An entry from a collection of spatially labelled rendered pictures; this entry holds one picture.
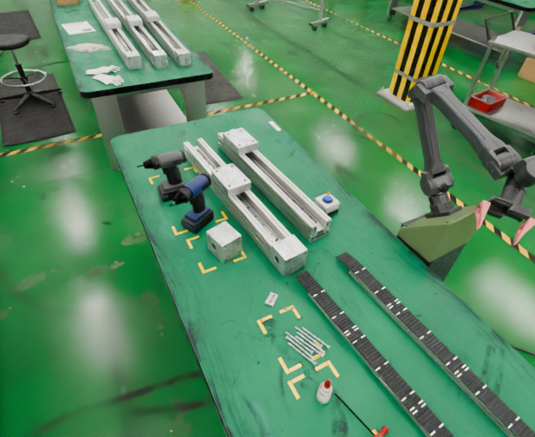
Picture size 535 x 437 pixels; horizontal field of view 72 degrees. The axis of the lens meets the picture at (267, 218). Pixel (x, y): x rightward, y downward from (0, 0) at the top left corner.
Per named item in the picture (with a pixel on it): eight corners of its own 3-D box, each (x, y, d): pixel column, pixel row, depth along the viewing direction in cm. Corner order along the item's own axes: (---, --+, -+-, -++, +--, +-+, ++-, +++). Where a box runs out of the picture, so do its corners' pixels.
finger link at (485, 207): (501, 232, 99) (512, 204, 101) (474, 221, 101) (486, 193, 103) (491, 240, 105) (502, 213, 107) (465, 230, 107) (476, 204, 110)
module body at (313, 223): (329, 233, 153) (331, 218, 147) (309, 242, 149) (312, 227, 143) (234, 142, 201) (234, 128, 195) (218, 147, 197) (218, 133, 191)
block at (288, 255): (309, 264, 141) (313, 247, 134) (283, 277, 136) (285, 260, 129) (296, 248, 146) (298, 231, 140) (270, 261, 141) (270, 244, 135)
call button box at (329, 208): (338, 212, 163) (340, 201, 159) (321, 220, 159) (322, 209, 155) (326, 202, 168) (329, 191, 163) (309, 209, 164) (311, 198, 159)
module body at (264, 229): (291, 251, 145) (293, 236, 139) (270, 261, 141) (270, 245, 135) (203, 152, 193) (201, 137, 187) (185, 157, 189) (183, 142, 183)
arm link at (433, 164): (426, 75, 139) (401, 84, 138) (448, 72, 126) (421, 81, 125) (443, 185, 153) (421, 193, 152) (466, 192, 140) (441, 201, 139)
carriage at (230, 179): (251, 193, 161) (251, 181, 156) (228, 202, 156) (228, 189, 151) (233, 174, 170) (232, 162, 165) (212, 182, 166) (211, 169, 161)
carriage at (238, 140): (257, 153, 183) (258, 142, 179) (238, 159, 179) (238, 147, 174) (242, 139, 193) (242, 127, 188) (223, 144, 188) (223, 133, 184)
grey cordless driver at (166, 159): (192, 195, 167) (186, 154, 152) (147, 207, 160) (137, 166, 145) (186, 185, 172) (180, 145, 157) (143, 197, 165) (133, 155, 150)
